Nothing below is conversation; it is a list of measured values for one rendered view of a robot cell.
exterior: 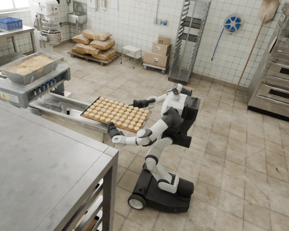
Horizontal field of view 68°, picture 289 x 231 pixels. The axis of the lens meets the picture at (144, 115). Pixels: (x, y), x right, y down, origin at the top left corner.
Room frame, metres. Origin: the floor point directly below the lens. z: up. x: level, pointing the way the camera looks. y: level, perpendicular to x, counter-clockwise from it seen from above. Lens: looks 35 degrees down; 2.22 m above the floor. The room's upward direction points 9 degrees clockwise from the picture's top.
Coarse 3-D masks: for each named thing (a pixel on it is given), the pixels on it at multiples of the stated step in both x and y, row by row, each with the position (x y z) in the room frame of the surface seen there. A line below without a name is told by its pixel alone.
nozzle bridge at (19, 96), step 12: (60, 72) 2.08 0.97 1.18; (0, 84) 1.66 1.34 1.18; (12, 84) 1.69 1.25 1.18; (36, 84) 1.75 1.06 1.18; (60, 84) 2.25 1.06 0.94; (0, 96) 1.62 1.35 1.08; (12, 96) 1.58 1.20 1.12; (24, 96) 1.58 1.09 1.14; (36, 96) 1.75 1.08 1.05; (24, 108) 1.56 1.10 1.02
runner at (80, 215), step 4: (100, 180) 0.42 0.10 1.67; (100, 184) 0.38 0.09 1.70; (100, 188) 0.38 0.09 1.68; (96, 192) 0.36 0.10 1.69; (92, 196) 0.34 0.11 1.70; (96, 196) 0.36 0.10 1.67; (88, 200) 0.33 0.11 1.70; (92, 200) 0.34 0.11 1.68; (88, 204) 0.32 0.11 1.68; (84, 208) 0.31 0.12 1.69; (88, 208) 0.32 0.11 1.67; (80, 212) 0.29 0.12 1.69; (84, 212) 0.31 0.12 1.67; (76, 216) 0.28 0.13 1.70; (80, 216) 0.29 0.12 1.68; (72, 220) 0.27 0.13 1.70; (76, 220) 0.28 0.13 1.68; (72, 224) 0.27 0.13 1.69; (76, 224) 0.28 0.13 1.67; (68, 228) 0.25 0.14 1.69; (72, 228) 0.26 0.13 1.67
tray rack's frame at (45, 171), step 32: (0, 128) 0.42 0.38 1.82; (32, 128) 0.44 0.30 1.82; (64, 128) 0.46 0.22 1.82; (0, 160) 0.32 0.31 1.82; (32, 160) 0.33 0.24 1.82; (64, 160) 0.35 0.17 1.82; (96, 160) 0.36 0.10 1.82; (0, 192) 0.24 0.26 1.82; (32, 192) 0.25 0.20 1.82; (64, 192) 0.26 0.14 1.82; (0, 224) 0.18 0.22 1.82; (32, 224) 0.19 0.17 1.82; (64, 224) 0.21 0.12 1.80
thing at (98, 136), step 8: (64, 104) 1.98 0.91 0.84; (64, 112) 1.83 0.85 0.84; (72, 112) 1.86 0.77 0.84; (80, 112) 1.88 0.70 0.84; (48, 120) 1.73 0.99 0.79; (56, 120) 1.71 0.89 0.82; (88, 120) 1.76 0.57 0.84; (72, 128) 1.66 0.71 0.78; (80, 128) 1.65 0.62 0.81; (88, 128) 1.63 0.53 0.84; (88, 136) 1.62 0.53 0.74; (96, 136) 1.60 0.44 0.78; (104, 136) 1.62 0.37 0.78; (112, 144) 1.84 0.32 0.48
